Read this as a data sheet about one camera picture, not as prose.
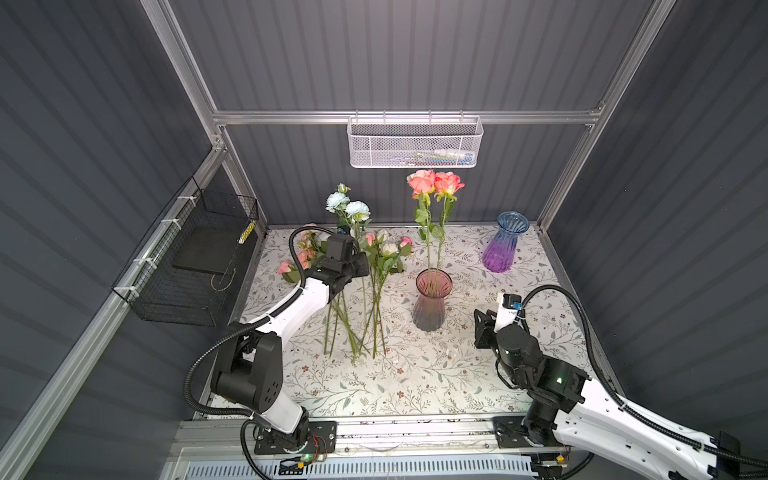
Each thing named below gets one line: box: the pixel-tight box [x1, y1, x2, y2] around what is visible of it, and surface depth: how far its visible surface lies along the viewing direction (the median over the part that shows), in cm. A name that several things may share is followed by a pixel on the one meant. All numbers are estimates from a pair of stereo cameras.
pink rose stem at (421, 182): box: [407, 169, 436, 289], surface depth 75 cm
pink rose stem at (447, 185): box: [431, 172, 465, 289], surface depth 77 cm
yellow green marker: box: [236, 220, 257, 244], surface depth 83 cm
